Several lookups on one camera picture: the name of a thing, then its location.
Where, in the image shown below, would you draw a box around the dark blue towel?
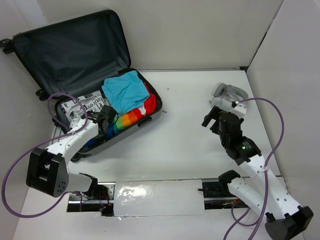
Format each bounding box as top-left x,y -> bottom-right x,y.
84,127 -> 114,148

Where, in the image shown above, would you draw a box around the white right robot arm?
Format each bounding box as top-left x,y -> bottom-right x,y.
202,106 -> 314,240

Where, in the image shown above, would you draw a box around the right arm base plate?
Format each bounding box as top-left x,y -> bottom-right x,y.
198,181 -> 248,210

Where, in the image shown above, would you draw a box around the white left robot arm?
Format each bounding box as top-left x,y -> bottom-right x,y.
26,105 -> 117,200

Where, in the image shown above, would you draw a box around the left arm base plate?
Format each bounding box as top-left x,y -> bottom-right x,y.
66,182 -> 116,217

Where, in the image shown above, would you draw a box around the light blue shirt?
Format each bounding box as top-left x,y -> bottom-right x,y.
101,70 -> 150,116

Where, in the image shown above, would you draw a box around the rainbow cartoon white shirt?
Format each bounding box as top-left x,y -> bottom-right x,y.
113,82 -> 157,134

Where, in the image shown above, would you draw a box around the newspaper print cloth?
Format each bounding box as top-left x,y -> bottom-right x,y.
60,90 -> 110,127

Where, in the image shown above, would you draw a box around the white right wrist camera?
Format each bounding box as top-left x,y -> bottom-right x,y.
229,101 -> 247,119

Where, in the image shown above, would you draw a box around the dark grey hardshell suitcase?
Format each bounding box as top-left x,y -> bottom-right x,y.
0,9 -> 163,163

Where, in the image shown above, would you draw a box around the white grey headphones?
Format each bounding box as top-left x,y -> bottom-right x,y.
209,82 -> 249,112

